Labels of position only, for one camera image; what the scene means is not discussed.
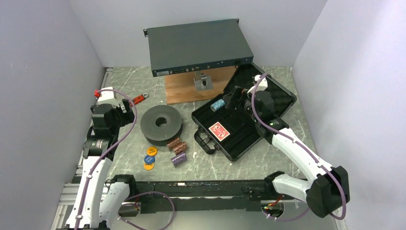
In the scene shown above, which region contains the orange big blind button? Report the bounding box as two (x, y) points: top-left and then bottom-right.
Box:
(147, 146), (158, 156)

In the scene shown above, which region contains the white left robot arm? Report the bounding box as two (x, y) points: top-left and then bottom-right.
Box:
(64, 98), (138, 230)

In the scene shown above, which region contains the purple poker chip stack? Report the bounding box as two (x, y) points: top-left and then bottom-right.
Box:
(171, 152), (187, 167)

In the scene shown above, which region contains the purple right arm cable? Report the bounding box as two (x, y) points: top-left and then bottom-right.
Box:
(250, 73), (348, 221)

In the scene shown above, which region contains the blue white poker chip stack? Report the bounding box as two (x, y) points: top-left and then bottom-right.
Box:
(210, 99), (225, 112)

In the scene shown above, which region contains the black perforated filament spool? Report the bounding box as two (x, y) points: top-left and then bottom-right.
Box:
(140, 105), (183, 146)

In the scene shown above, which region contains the wooden base board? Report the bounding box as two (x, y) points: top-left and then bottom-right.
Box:
(164, 66), (237, 104)

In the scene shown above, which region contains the dark teal network switch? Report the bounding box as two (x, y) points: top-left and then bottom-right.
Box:
(144, 19), (254, 77)

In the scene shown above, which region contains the red playing card deck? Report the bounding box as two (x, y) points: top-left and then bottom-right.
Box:
(209, 122), (230, 141)

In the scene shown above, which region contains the grey metal stand bracket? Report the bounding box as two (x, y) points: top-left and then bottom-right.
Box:
(193, 71), (214, 91)

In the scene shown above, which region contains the red handled adjustable wrench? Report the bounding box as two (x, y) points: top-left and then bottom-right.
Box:
(132, 93), (149, 105)

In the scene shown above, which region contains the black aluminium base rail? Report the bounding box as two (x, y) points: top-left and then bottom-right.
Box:
(104, 177), (295, 214)

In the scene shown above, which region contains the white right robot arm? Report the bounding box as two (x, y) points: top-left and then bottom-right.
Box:
(223, 86), (350, 220)

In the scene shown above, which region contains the blue small blind button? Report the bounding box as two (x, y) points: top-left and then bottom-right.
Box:
(144, 155), (156, 164)

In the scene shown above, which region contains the red black chip stack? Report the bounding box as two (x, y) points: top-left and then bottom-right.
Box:
(173, 142), (188, 155)
(167, 138), (181, 150)

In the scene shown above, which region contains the black poker set case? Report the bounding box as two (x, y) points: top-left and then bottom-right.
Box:
(192, 63), (296, 161)

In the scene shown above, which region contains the orange dealer button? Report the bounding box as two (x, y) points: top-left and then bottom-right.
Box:
(143, 163), (155, 171)

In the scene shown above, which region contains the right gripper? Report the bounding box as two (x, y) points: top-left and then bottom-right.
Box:
(223, 86), (260, 123)

